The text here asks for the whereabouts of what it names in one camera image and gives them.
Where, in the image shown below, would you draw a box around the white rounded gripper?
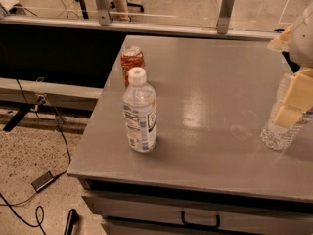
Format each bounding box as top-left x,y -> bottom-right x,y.
267,2 -> 313,128

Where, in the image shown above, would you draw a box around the clear bottle blue label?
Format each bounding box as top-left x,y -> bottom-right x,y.
122,67 -> 157,153

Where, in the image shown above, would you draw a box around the clear bottle red label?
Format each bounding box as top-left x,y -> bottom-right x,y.
260,73 -> 313,151

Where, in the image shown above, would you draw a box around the red soda can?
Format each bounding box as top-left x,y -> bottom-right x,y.
120,45 -> 145,86

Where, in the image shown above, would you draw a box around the black office chair base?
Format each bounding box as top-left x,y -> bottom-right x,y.
111,0 -> 144,12

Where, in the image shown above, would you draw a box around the person's leg beige trousers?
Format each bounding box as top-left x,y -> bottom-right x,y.
112,0 -> 130,22

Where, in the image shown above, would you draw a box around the grey drawer cabinet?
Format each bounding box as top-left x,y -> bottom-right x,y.
81,179 -> 313,235

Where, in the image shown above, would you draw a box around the black tool on floor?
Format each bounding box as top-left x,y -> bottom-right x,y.
64,209 -> 79,235

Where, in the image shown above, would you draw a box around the black power adapter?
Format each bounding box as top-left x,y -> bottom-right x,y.
31,171 -> 54,192

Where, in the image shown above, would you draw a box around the metal bracket post right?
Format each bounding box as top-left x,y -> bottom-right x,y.
216,0 -> 235,34

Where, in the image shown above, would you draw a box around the metal bracket post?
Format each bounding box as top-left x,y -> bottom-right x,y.
95,0 -> 111,26
216,0 -> 235,34

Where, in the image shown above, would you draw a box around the black drawer handle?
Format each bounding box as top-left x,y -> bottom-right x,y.
181,211 -> 220,230

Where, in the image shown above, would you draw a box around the metal bracket post left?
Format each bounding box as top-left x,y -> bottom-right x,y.
95,0 -> 111,26

